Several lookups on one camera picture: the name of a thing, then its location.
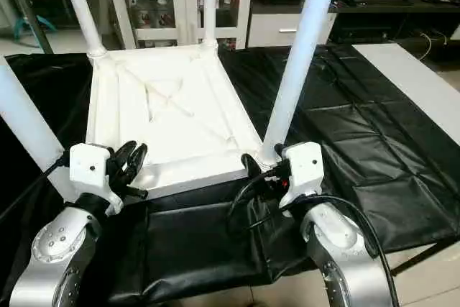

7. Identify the white drawer unit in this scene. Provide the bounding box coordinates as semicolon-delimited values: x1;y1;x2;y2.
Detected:
246;12;339;50

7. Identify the grey metal frame post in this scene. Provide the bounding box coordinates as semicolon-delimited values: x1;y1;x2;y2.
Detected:
3;0;55;55

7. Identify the black low media cabinet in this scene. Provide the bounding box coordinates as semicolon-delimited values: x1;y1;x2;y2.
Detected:
331;0;460;43

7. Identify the white glass door cabinet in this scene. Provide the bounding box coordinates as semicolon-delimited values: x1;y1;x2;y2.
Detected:
104;0;257;52

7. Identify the white plastic table top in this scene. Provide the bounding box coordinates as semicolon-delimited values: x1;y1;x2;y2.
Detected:
85;40;269;201

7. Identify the black table mat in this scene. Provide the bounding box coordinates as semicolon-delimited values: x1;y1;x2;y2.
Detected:
0;45;460;305

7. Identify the blue plastic stool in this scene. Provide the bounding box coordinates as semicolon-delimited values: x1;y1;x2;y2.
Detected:
13;15;57;40

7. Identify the black stand leg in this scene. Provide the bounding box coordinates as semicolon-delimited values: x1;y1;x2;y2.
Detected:
391;238;460;276

